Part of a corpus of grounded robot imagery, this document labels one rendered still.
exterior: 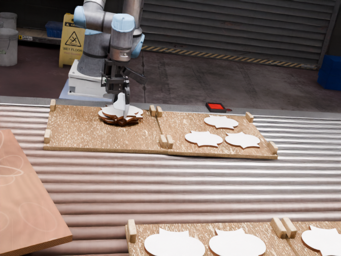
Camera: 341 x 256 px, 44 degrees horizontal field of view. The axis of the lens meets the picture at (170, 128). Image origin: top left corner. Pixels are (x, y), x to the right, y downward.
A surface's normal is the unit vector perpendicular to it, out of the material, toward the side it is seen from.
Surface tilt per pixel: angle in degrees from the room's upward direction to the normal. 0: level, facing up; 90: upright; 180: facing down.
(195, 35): 86
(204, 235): 0
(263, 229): 0
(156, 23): 81
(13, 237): 0
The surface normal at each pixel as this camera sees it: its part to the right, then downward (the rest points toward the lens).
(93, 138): 0.14, -0.90
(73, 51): 0.03, 0.22
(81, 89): 0.07, 0.43
